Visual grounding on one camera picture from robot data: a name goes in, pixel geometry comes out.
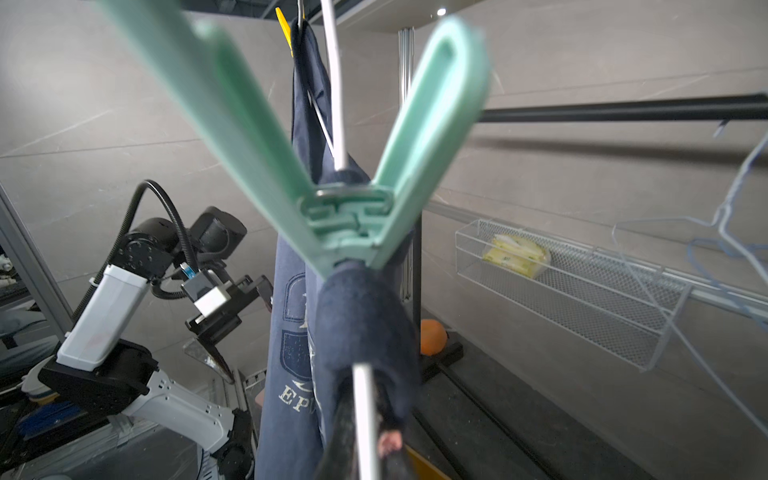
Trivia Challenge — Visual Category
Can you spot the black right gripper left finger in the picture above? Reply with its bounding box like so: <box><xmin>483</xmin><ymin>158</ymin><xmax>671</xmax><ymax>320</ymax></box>
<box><xmin>315</xmin><ymin>379</ymin><xmax>359</xmax><ymax>480</ymax></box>

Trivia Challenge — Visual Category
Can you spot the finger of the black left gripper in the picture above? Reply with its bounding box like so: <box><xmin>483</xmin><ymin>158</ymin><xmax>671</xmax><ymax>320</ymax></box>
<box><xmin>183</xmin><ymin>337</ymin><xmax>234</xmax><ymax>384</ymax></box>

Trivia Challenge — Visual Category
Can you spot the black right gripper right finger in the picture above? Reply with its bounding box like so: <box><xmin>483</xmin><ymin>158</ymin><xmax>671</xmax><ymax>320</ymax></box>
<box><xmin>375</xmin><ymin>383</ymin><xmax>417</xmax><ymax>480</ymax></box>

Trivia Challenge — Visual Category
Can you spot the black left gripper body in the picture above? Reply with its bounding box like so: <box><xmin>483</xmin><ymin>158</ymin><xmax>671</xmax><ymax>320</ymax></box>
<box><xmin>186</xmin><ymin>275</ymin><xmax>273</xmax><ymax>345</ymax></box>

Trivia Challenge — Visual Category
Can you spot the dark grey tank top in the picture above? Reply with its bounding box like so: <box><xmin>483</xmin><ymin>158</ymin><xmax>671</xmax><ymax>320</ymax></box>
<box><xmin>254</xmin><ymin>17</ymin><xmax>421</xmax><ymax>480</ymax></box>

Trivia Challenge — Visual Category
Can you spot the light blue wire hanger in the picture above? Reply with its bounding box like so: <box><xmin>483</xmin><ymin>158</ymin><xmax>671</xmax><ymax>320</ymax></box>
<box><xmin>611</xmin><ymin>135</ymin><xmax>767</xmax><ymax>436</ymax></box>

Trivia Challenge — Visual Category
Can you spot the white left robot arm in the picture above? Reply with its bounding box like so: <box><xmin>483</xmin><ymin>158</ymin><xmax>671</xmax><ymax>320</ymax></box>
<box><xmin>38</xmin><ymin>180</ymin><xmax>272</xmax><ymax>479</ymax></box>

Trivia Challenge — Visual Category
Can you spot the large yellow plastic tray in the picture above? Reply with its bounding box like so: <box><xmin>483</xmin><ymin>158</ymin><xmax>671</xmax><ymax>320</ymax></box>
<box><xmin>405</xmin><ymin>445</ymin><xmax>451</xmax><ymax>480</ymax></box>

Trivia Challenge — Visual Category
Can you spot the black clothes rack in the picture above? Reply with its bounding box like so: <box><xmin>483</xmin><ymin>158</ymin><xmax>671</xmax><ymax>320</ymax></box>
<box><xmin>422</xmin><ymin>93</ymin><xmax>767</xmax><ymax>372</ymax></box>

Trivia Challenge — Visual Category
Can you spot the orange plush toy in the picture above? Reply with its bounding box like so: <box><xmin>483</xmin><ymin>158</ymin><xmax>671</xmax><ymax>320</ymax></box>
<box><xmin>420</xmin><ymin>319</ymin><xmax>448</xmax><ymax>356</ymax></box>

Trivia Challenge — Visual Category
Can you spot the teal clothespin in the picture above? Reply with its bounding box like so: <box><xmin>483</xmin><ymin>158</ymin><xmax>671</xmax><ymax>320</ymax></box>
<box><xmin>95</xmin><ymin>0</ymin><xmax>493</xmax><ymax>280</ymax></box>

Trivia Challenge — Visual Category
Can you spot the yellow item in basket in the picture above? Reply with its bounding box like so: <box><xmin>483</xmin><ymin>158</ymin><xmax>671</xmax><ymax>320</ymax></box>
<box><xmin>481</xmin><ymin>234</ymin><xmax>551</xmax><ymax>279</ymax></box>

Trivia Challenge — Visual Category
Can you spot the yellow clothespin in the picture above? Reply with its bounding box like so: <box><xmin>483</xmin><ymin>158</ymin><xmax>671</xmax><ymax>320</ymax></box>
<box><xmin>275</xmin><ymin>7</ymin><xmax>293</xmax><ymax>53</ymax></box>

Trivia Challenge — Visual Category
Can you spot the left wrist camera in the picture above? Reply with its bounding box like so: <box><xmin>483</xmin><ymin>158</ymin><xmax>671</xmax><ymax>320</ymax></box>
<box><xmin>181</xmin><ymin>270</ymin><xmax>231</xmax><ymax>318</ymax></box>

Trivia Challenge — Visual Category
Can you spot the white wire basket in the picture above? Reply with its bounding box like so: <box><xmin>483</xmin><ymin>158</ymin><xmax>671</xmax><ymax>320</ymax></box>
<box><xmin>455</xmin><ymin>219</ymin><xmax>691</xmax><ymax>371</ymax></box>

